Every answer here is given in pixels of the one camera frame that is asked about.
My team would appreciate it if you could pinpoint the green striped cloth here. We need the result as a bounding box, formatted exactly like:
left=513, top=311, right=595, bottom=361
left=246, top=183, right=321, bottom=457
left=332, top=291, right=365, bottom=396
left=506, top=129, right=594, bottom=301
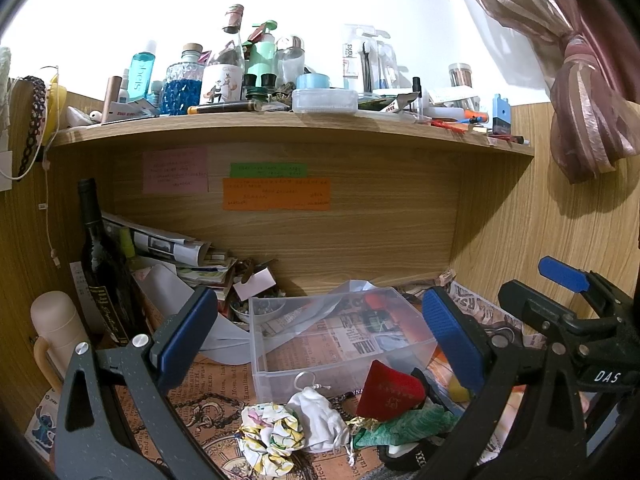
left=352, top=404, right=459, bottom=450

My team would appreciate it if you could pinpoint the red felt pouch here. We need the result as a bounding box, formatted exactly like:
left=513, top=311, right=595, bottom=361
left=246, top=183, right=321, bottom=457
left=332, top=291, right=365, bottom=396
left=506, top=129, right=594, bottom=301
left=356, top=360, right=426, bottom=422

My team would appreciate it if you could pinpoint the floral fabric scrunchie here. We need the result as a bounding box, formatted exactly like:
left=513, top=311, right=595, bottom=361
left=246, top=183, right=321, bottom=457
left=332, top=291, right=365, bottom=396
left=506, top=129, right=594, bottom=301
left=235, top=403, right=305, bottom=478

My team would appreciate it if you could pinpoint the white drawstring pouch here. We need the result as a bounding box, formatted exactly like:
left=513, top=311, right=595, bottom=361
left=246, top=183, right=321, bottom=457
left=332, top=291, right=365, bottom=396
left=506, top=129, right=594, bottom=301
left=286, top=370, right=352, bottom=454

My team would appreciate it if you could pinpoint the yellow green sponge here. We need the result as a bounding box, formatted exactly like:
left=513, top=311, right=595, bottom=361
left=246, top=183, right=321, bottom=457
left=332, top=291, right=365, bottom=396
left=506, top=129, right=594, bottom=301
left=447, top=376, right=472, bottom=404

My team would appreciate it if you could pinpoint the beige thermos jug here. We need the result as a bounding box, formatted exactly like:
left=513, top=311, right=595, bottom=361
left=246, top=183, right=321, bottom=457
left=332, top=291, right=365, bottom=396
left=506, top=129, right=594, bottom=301
left=30, top=290, right=89, bottom=394

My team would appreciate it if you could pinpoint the dark wine bottle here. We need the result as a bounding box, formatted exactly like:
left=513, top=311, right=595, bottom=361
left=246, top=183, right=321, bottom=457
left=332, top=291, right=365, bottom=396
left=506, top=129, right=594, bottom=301
left=77, top=178, right=150, bottom=346

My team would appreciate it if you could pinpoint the blue stamp block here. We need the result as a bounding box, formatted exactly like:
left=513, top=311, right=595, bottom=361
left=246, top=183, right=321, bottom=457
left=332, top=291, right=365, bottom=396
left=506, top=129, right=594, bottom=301
left=491, top=94, right=511, bottom=134

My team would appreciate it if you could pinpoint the white plastic sheet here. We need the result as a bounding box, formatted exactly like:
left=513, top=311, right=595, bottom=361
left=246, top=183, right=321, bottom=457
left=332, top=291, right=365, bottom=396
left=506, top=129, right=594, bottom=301
left=134, top=266, right=250, bottom=365

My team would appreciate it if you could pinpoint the rolled newspaper stack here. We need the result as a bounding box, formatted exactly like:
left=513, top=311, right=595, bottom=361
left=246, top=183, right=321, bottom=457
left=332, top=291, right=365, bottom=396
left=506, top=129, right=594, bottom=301
left=102, top=212, right=238, bottom=287

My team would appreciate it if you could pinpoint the clear plastic storage box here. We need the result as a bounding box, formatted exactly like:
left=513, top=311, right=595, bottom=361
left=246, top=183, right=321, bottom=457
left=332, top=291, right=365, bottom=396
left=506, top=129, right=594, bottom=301
left=248, top=281, right=436, bottom=403

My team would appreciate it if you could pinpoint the vintage newspaper print mat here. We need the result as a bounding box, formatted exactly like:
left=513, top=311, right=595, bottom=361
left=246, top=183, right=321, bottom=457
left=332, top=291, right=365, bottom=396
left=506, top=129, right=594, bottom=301
left=114, top=278, right=549, bottom=480

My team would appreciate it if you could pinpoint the small white cardboard box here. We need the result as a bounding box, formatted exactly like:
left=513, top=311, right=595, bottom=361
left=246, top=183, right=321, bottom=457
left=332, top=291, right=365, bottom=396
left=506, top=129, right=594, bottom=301
left=233, top=268, right=277, bottom=301

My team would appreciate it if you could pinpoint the pink tied curtain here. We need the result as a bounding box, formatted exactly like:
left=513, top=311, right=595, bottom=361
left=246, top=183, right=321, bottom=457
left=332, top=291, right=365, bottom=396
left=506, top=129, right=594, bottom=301
left=444, top=0, right=640, bottom=184

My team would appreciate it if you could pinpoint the pink sticky note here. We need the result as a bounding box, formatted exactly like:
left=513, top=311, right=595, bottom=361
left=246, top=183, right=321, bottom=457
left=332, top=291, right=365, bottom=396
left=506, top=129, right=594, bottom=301
left=142, top=146, right=208, bottom=195

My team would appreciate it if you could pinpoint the orange sticky note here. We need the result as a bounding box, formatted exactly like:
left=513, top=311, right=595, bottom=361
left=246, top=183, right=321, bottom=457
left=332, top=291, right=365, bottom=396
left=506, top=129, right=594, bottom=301
left=222, top=178, right=331, bottom=211

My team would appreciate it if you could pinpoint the green sticky note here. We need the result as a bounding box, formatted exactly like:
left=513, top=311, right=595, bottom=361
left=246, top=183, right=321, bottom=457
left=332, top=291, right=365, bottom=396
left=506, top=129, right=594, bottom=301
left=229, top=162, right=308, bottom=179

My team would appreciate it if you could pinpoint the black lace headband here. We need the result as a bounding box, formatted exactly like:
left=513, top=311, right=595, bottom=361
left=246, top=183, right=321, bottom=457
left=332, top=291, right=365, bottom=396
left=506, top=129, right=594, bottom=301
left=18, top=76, right=47, bottom=178

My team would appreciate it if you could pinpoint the clear lidded plastic case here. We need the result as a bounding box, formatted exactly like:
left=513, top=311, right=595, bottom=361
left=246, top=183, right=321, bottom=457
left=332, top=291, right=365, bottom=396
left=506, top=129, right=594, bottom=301
left=292, top=88, right=358, bottom=114

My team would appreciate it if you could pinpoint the wooden shelf board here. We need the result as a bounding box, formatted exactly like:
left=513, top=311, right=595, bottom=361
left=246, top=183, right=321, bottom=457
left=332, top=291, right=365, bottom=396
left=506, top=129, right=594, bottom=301
left=53, top=112, right=535, bottom=157

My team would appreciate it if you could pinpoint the blue bead glass bottle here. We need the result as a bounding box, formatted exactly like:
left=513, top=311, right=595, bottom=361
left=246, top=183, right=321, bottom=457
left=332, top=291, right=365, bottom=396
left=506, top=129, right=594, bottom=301
left=160, top=42, right=205, bottom=116

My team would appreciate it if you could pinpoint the mint green spray bottle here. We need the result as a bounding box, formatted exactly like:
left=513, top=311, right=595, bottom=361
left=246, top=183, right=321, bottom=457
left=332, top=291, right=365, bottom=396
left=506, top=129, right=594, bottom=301
left=246, top=21, right=278, bottom=81

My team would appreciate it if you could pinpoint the white illustrated mug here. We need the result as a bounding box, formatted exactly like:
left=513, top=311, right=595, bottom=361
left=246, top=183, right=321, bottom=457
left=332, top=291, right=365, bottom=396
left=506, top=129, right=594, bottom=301
left=200, top=64, right=243, bottom=104

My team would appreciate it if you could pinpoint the teal liquid bottle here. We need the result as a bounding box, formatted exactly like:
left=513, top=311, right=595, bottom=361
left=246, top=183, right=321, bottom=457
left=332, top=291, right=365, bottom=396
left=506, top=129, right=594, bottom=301
left=127, top=51, right=155, bottom=101

